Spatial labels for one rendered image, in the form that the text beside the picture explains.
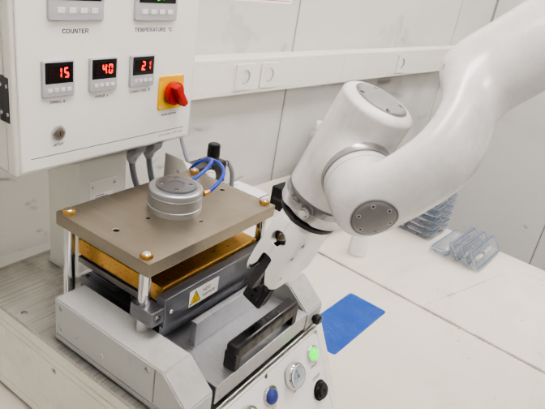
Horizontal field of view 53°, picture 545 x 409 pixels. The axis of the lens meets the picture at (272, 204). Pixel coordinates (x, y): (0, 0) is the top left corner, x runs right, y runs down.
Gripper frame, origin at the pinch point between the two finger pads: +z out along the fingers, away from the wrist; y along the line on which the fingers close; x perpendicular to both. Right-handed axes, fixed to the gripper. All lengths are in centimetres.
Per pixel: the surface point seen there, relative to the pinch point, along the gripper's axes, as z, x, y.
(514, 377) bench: 17, -41, 53
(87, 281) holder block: 13.4, 20.1, -9.9
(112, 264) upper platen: 6.2, 16.8, -10.2
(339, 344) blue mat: 28.0, -10.8, 35.4
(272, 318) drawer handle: 3.0, -3.5, 1.1
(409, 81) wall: 15, 46, 177
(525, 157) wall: 33, -10, 250
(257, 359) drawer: 7.5, -5.7, -2.0
